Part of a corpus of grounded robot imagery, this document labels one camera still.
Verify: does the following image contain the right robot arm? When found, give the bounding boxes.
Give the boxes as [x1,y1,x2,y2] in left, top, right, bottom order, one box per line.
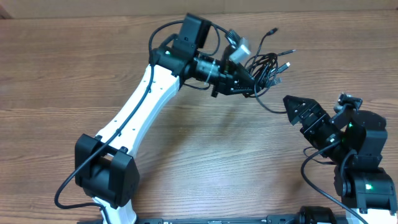
[283,93,397,223]

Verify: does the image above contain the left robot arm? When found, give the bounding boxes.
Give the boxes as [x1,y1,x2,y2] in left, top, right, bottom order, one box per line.
[75,14,254,223]

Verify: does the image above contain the black usb cables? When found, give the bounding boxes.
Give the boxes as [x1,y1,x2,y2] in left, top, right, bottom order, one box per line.
[244,27,297,114]

